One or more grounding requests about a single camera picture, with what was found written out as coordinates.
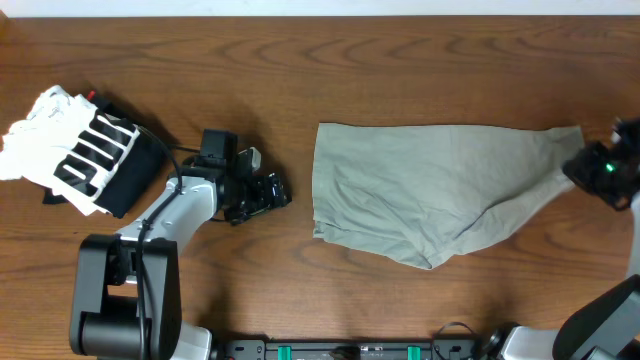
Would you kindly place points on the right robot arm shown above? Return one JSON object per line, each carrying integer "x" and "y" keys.
{"x": 608, "y": 327}

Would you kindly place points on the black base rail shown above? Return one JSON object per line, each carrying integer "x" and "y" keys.
{"x": 453, "y": 341}

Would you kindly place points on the white black printed folded shirt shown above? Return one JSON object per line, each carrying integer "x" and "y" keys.
{"x": 82, "y": 151}

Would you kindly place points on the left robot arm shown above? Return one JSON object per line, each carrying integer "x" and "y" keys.
{"x": 127, "y": 299}

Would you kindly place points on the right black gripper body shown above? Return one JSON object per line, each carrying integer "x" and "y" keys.
{"x": 601, "y": 173}

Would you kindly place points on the grey-green shorts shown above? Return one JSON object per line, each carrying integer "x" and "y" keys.
{"x": 420, "y": 195}

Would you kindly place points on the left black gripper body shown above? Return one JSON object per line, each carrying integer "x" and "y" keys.
{"x": 270, "y": 195}

